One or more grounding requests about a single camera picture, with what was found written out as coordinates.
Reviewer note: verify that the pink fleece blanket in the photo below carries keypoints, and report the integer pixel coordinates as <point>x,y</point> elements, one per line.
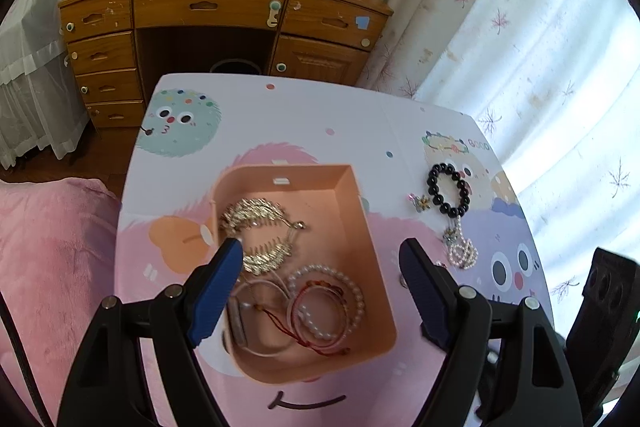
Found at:
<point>55,257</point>

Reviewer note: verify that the pink plastic jewelry box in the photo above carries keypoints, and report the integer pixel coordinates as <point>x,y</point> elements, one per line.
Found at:
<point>325,217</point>

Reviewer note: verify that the gold leaf hair comb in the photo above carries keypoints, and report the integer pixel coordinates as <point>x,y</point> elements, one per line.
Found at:
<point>255,212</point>

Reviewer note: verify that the white lace cover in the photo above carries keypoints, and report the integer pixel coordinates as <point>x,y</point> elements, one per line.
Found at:
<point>35,82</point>

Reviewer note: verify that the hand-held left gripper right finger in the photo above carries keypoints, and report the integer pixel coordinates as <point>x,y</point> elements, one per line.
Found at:
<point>417,277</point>

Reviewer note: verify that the black trash bin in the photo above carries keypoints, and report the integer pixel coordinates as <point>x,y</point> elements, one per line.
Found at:
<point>235,67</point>

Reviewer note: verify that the green plastic hook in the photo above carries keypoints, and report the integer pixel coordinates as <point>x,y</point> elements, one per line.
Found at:
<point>273,13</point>

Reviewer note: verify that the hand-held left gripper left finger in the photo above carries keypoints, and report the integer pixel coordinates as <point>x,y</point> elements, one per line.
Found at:
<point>220,287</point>

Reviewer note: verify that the small flower hair clip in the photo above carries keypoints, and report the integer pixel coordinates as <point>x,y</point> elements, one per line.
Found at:
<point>419,203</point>

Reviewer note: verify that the wooden desk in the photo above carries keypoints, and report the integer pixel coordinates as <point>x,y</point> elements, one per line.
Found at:
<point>210,4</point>

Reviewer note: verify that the white leaf print curtain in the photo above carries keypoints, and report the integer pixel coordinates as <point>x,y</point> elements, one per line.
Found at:
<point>525,57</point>

